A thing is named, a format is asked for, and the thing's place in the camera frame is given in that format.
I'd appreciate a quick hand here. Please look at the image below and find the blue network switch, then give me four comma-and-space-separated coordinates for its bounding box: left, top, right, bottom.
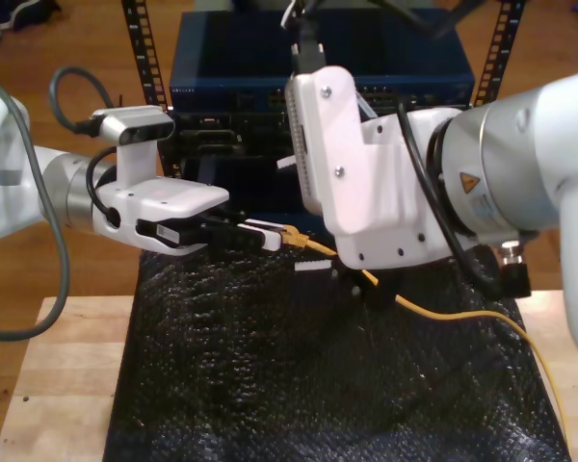
168, 10, 477, 113

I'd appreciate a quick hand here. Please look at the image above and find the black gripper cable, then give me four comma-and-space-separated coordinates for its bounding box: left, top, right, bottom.
84, 145, 122, 228
397, 98, 532, 302

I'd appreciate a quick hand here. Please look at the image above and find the yellow network cable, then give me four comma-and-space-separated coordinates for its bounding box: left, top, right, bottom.
279, 223, 572, 449

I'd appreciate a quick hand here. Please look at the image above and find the black rack frame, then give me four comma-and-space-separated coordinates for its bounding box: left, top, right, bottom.
120, 0, 529, 179

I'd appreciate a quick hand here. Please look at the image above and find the black camera cable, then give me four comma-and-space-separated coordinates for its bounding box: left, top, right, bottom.
281, 0, 487, 76

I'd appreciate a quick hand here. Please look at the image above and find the black server unit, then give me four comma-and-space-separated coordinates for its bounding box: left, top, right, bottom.
166, 111, 300, 158

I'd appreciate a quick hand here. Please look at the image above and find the black bubble wrap mat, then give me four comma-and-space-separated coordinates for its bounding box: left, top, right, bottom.
101, 240, 572, 462

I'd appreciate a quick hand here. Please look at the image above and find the dark sneaker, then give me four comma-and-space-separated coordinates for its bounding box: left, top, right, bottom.
0, 0, 63, 31

